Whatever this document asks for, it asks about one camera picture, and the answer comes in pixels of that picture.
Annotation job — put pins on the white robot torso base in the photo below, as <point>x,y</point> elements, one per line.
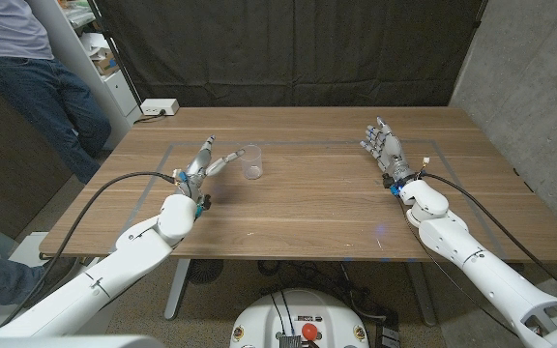
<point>299,319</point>

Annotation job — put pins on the black backdrop stand pole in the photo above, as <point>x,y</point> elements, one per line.
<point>116,53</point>

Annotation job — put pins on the black power adapter brick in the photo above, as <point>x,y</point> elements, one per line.
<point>388,331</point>

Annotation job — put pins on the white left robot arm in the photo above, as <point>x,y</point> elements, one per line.
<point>114,270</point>

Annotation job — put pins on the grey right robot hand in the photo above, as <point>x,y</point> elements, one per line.
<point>389,150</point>

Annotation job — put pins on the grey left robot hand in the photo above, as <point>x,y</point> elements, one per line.
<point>201,166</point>

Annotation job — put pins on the cardboard box with blue tape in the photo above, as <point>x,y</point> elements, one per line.
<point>107,63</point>

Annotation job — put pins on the standing person in jeans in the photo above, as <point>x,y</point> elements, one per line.
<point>32,72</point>

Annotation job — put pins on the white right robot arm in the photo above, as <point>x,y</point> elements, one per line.
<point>496,275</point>

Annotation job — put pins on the black round fan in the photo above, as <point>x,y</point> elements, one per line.
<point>205,269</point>

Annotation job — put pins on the white power strip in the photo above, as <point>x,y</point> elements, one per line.
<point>159,106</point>

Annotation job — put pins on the black backdrop curtain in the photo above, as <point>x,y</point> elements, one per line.
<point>288,50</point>

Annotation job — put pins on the white shelf cabinet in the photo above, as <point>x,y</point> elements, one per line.
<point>99,58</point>

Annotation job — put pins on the red emergency stop button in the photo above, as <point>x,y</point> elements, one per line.
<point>309,331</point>

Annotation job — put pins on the seated person in jeans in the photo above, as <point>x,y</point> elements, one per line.
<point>3,282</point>

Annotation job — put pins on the clear plastic measuring cup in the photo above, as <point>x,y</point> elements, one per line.
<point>251,162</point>

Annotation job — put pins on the grey table leg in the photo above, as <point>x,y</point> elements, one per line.
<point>177,289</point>
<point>421,292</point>

